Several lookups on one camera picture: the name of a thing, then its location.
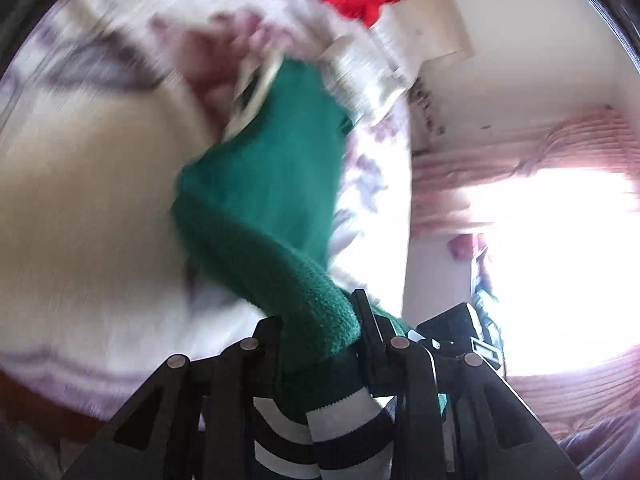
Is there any lilac leaf-print bed blanket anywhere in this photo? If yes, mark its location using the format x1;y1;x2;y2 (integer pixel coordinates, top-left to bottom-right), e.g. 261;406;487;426
1;0;407;419

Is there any black device on floor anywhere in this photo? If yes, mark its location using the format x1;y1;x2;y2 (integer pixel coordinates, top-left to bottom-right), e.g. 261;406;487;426
416;302;506;374

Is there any green sweater with striped cuffs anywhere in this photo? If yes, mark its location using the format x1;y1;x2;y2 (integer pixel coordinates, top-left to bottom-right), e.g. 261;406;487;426
171;58;398;479

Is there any pink window curtain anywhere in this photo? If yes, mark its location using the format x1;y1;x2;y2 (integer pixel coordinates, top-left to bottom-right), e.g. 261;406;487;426
411;107;639;439

